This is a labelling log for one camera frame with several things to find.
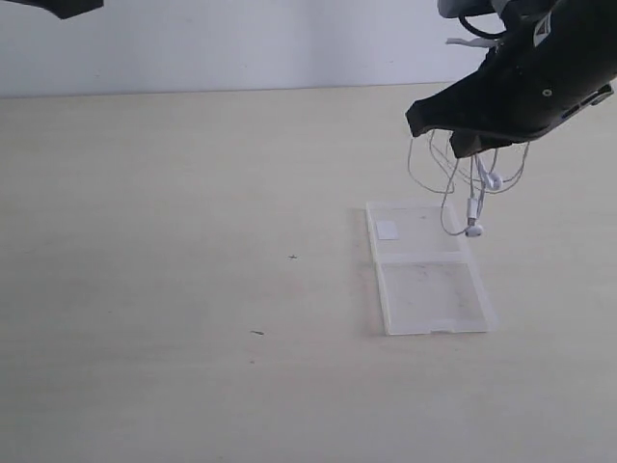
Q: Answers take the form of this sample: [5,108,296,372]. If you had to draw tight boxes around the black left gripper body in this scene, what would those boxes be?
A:
[9,0,104,19]

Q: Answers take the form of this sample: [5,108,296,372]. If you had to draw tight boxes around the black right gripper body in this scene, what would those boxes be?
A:
[481,1,616,140]

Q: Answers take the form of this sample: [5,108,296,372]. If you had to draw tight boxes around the white wired earphones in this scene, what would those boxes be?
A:
[406,130,531,238]

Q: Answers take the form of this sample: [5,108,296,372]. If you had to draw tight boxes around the white square sticker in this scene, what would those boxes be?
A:
[376,221,399,240]

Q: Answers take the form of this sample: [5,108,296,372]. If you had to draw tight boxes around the clear plastic storage case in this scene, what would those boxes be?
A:
[365,200,497,336]

